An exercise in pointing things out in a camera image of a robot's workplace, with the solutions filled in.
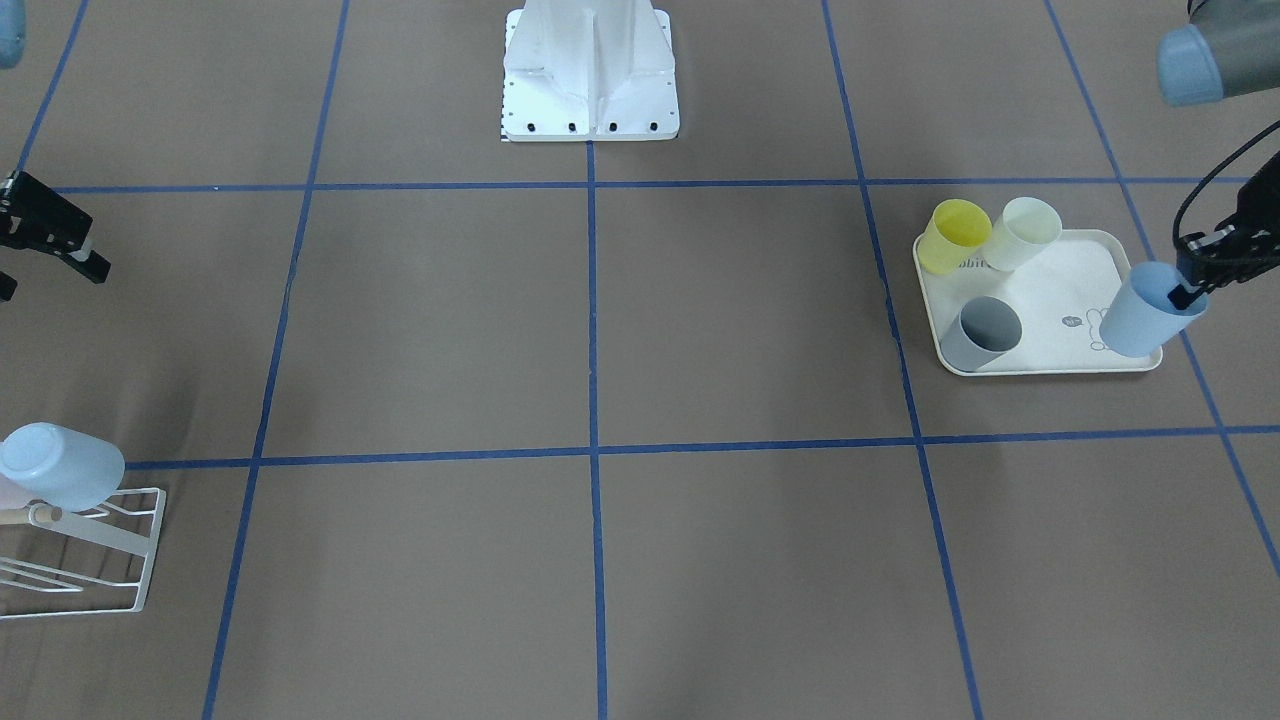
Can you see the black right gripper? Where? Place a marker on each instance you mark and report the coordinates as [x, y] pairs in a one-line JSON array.
[[38, 218]]

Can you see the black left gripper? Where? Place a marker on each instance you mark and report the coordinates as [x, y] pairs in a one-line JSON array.
[[1243, 252]]

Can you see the light blue plastic cup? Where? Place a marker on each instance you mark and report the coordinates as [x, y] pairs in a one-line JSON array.
[[1140, 318]]

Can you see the pale blue plastic cup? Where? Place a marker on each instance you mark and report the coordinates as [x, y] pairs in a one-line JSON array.
[[45, 462]]

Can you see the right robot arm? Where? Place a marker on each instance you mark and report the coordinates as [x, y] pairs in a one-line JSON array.
[[13, 47]]

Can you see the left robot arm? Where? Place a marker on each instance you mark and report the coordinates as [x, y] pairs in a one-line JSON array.
[[1226, 49]]

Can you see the pale green plastic cup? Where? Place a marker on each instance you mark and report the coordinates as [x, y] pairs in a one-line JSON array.
[[1025, 228]]

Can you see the grey plastic cup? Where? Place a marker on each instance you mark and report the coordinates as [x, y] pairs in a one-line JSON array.
[[984, 330]]

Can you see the yellow plastic cup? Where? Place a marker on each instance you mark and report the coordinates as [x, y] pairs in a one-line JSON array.
[[954, 233]]

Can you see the white plastic tray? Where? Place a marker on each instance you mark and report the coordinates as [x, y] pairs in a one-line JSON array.
[[1061, 298]]

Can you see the white wire cup rack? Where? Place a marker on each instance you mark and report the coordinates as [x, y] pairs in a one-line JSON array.
[[100, 561]]

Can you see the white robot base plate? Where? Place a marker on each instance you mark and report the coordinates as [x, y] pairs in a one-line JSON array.
[[589, 71]]

